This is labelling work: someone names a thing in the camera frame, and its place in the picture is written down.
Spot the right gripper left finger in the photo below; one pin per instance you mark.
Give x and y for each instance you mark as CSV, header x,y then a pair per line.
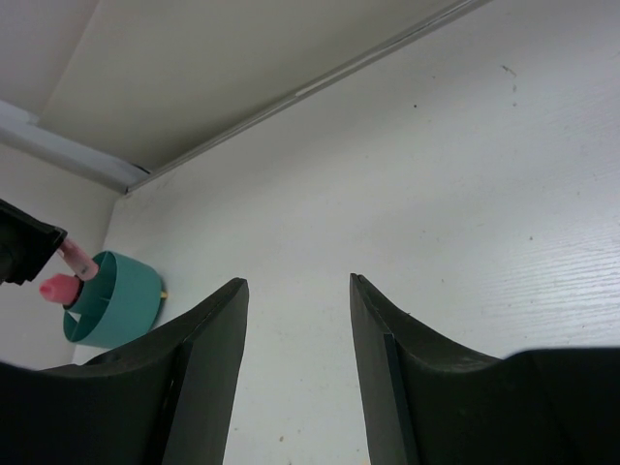
x,y
165,398

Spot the pink highlighter marker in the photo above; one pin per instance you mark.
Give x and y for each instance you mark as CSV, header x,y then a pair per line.
x,y
82,265

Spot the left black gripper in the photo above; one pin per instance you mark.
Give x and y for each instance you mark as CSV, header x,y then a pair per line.
x,y
27,244

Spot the pink capped glue stick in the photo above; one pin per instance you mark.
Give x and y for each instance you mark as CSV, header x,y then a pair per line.
x,y
61,289

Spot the teal round compartment organizer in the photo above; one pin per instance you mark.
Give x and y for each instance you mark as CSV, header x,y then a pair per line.
x,y
117,306

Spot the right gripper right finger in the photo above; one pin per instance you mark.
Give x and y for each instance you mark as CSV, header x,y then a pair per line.
x,y
429,400

